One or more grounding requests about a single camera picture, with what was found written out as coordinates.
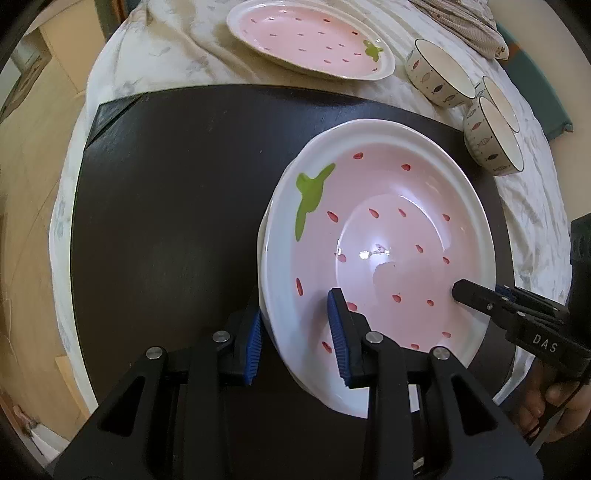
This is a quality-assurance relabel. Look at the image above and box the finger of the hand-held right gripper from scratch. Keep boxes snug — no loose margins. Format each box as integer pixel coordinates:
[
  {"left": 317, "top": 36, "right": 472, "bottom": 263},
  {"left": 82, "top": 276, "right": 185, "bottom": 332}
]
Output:
[
  {"left": 496, "top": 285, "right": 566, "bottom": 315},
  {"left": 451, "top": 279, "right": 532, "bottom": 333}
]

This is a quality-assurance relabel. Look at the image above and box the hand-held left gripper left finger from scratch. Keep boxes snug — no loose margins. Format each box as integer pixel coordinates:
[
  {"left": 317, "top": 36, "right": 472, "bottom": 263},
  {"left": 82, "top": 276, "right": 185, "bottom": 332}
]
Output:
[{"left": 53, "top": 300, "right": 266, "bottom": 480}]

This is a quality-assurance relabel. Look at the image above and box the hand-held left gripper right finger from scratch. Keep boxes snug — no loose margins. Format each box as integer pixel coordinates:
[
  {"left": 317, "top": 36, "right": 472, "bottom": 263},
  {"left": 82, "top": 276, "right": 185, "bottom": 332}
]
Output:
[{"left": 327, "top": 288, "right": 544, "bottom": 480}]

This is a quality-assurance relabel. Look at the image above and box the pink strawberry plate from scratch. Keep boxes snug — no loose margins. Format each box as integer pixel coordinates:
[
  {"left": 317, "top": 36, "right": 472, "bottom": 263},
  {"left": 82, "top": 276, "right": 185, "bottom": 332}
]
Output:
[
  {"left": 257, "top": 203, "right": 370, "bottom": 418},
  {"left": 265, "top": 119, "right": 497, "bottom": 418},
  {"left": 226, "top": 0, "right": 397, "bottom": 84}
]

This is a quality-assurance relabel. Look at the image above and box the white fish print bowl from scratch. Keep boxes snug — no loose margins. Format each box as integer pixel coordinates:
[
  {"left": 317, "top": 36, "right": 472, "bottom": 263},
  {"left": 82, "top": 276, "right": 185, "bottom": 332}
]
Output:
[
  {"left": 480, "top": 76, "right": 522, "bottom": 134},
  {"left": 463, "top": 97, "right": 525, "bottom": 177},
  {"left": 405, "top": 39, "right": 477, "bottom": 108}
]

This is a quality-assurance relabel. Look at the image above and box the person's right hand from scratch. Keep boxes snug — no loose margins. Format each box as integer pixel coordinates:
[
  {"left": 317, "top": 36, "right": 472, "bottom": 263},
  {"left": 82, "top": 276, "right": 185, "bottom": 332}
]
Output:
[{"left": 519, "top": 360, "right": 591, "bottom": 444}]

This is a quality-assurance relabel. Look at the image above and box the teal mattress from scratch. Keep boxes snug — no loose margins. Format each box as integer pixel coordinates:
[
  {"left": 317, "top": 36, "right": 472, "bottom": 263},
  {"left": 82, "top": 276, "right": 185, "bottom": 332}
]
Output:
[{"left": 496, "top": 23, "right": 573, "bottom": 139}]

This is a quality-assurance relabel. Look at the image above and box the beige patterned blanket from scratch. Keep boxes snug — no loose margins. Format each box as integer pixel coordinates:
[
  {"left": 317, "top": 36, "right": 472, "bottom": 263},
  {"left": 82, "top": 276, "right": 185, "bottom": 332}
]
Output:
[{"left": 411, "top": 0, "right": 509, "bottom": 60}]

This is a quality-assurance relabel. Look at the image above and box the white printed bedsheet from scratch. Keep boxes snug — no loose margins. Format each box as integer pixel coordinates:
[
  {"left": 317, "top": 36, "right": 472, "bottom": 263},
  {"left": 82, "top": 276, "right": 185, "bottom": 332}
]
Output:
[{"left": 48, "top": 0, "right": 575, "bottom": 416}]

